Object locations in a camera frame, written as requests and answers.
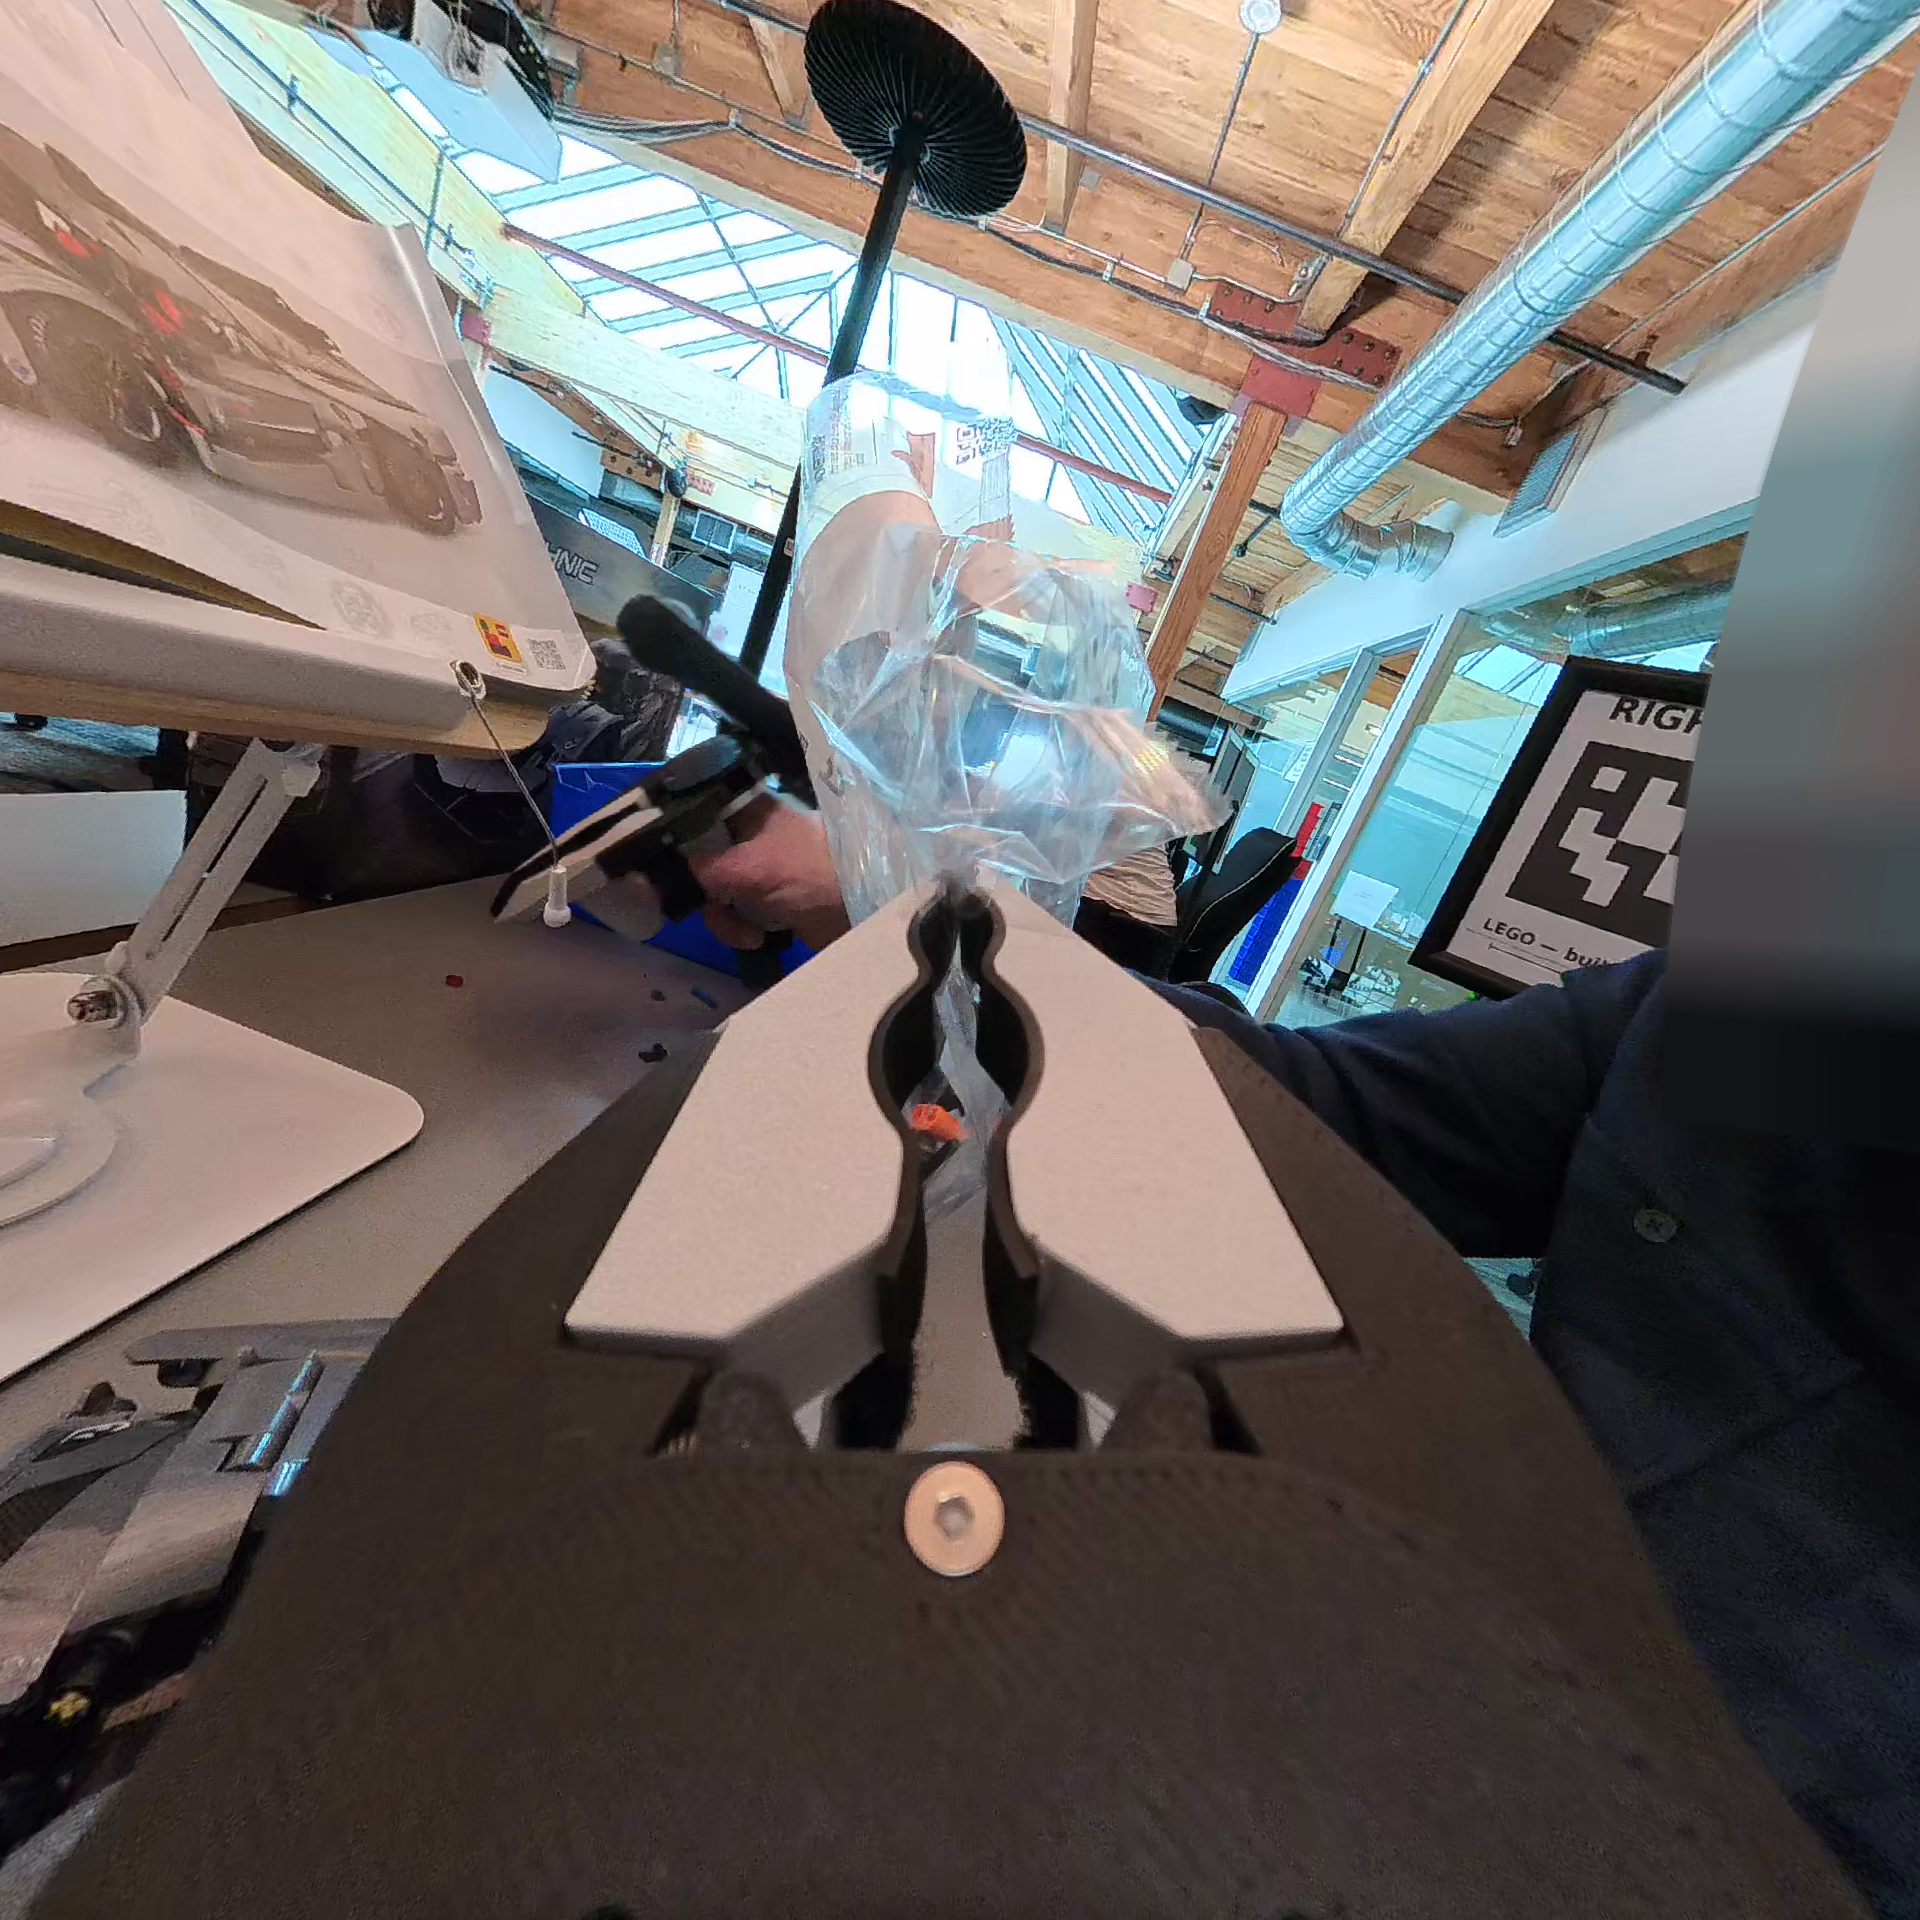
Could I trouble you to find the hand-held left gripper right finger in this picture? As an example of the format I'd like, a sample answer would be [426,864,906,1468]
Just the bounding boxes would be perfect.
[957,886,1345,1449]

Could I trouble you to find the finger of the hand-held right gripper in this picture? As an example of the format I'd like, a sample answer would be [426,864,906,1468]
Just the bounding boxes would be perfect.
[491,791,681,924]

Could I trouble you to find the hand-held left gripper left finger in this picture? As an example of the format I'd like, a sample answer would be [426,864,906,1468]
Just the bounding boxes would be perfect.
[561,883,975,1452]

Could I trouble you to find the blue plastic bin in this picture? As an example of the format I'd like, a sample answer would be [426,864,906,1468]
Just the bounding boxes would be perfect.
[546,756,817,986]

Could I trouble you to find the clear bag of lego parts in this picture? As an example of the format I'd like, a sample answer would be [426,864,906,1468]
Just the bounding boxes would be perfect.
[778,376,1224,1202]

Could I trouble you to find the white metal book stand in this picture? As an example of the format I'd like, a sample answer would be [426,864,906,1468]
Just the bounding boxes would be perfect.
[0,546,594,1384]

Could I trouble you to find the lego instruction booklet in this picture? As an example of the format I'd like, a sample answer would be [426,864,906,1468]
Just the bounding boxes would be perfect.
[0,0,597,695]

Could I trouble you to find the lego car model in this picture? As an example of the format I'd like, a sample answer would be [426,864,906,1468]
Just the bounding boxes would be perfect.
[0,1318,394,1824]

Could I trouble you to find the person's right forearm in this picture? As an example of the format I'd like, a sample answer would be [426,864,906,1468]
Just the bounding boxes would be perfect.
[1139,961,1651,1262]

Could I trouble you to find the black lego set box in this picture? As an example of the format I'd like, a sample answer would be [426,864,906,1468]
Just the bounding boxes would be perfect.
[515,488,721,768]

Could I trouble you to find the scattered small lego pieces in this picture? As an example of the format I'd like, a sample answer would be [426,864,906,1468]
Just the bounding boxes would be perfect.
[440,967,721,1067]

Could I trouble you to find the person's right hand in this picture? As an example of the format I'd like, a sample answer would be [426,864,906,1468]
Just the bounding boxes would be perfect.
[696,810,863,951]

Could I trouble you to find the black office chair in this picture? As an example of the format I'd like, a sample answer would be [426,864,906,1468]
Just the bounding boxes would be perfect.
[1170,825,1305,986]

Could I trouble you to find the black framed marker sign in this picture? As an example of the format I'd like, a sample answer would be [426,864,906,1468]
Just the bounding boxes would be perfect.
[1410,657,1712,999]

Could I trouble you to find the white ceiling unit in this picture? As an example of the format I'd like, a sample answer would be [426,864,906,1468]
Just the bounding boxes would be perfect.
[358,0,568,183]

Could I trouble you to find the black pole with round disc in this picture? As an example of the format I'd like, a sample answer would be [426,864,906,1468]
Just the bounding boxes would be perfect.
[735,0,1027,753]

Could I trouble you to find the person's torso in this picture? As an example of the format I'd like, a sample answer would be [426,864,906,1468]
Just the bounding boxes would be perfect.
[1528,951,1920,1920]

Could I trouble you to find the silver ventilation duct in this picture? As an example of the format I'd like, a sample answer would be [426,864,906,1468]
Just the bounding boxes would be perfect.
[1275,0,1920,579]

